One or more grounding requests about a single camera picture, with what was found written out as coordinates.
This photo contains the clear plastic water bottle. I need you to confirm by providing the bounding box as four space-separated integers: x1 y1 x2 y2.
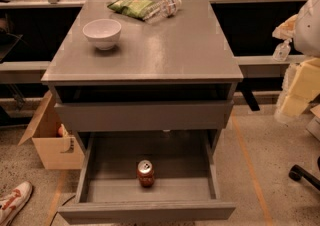
143 0 182 24

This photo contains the red coke can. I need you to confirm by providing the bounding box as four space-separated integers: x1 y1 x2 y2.
137 160 155 187

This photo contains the black floor cable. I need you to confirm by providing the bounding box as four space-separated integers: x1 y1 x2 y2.
48 193 77 226

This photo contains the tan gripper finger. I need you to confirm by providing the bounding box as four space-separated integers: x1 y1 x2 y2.
279 58 320 117
272 14 297 40

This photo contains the open grey middle drawer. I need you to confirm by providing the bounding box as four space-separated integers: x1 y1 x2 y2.
59 131 235 224

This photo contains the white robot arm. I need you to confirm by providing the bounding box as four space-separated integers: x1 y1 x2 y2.
272 0 320 122

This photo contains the brown cardboard box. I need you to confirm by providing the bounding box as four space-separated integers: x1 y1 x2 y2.
19 91 84 170

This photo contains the closed grey top drawer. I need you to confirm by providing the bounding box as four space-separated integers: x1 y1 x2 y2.
55 101 233 132

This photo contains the green chip bag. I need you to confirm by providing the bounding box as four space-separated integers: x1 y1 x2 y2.
107 0 154 19

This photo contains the white ceramic bowl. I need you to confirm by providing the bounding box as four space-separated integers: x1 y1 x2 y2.
82 19 122 50

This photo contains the white and red sneaker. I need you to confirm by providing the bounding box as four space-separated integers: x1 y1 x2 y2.
0 181 33 226

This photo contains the black office chair base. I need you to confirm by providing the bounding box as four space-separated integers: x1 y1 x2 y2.
289 165 320 191

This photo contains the grey drawer cabinet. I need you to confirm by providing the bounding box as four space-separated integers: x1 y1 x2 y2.
40 0 244 144

